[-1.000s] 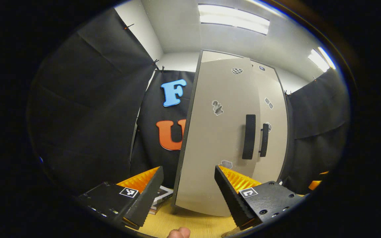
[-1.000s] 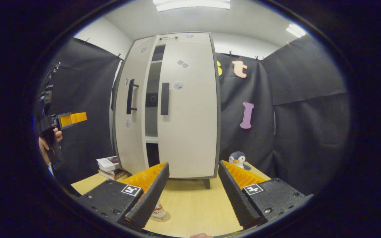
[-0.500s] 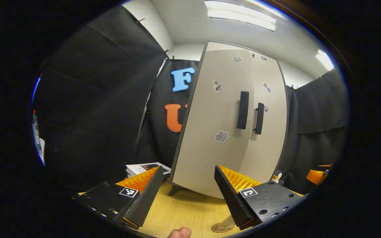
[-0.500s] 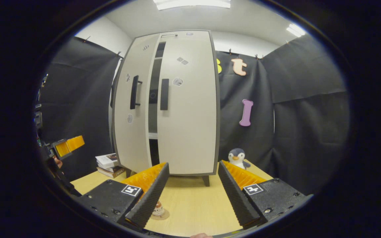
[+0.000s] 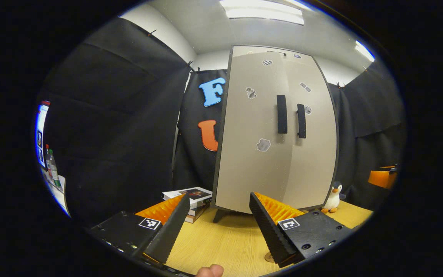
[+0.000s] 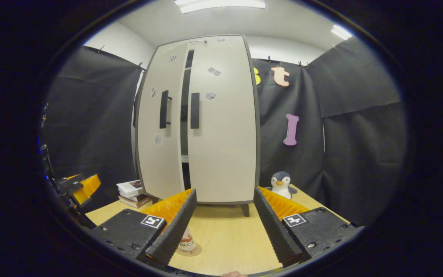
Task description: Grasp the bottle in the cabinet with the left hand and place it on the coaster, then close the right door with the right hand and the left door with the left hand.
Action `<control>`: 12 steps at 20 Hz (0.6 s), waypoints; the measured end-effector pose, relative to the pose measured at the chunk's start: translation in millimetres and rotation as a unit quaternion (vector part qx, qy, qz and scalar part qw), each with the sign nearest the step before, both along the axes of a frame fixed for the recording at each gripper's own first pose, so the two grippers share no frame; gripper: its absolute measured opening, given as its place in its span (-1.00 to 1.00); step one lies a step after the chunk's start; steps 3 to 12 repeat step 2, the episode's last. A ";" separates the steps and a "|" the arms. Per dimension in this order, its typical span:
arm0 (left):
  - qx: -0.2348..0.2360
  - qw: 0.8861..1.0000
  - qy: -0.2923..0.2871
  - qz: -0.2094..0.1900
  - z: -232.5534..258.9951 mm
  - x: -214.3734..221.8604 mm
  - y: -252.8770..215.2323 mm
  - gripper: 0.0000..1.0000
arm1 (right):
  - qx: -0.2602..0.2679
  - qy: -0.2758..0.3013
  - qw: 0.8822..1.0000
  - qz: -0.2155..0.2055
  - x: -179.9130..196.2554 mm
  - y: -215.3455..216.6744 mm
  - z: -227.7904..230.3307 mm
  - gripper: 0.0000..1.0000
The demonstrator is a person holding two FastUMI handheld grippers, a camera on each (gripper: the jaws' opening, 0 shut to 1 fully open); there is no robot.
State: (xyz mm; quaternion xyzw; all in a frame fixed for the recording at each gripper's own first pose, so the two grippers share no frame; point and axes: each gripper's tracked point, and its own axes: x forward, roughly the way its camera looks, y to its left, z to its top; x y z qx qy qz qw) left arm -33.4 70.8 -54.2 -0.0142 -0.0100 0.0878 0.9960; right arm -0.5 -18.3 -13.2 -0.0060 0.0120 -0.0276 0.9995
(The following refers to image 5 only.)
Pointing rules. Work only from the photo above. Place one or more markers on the black backdrop cloth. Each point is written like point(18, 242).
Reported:
point(110, 134)

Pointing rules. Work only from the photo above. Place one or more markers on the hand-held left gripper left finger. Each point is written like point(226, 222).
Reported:
point(169, 231)

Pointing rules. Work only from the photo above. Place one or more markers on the small ceiling light panel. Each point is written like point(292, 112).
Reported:
point(364, 50)

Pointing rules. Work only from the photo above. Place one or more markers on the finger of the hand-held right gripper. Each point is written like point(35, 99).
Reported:
point(393, 168)
point(379, 179)

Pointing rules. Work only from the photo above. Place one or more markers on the white book dark cover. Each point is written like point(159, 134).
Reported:
point(190, 194)

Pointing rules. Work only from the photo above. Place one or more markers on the large ceiling light panel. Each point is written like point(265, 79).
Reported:
point(263, 11)

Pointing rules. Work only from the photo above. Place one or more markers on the penguin plush toy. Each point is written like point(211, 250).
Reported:
point(333, 198)

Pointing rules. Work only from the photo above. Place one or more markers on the round cork coaster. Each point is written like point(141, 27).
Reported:
point(269, 258)

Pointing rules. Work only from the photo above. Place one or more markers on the red cap plastic bottle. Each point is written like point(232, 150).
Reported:
point(47, 156)

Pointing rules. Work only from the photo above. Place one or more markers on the green cap plastic bottle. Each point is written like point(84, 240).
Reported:
point(54, 169)

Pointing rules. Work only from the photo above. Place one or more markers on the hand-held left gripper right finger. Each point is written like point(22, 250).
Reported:
point(269, 231)

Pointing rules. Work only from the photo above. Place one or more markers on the bright screen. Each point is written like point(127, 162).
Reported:
point(40, 130)

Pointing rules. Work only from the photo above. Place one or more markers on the grey cabinet door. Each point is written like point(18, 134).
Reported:
point(252, 169)
point(315, 165)

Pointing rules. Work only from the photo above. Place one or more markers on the grey cabinet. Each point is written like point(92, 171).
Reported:
point(244, 49)

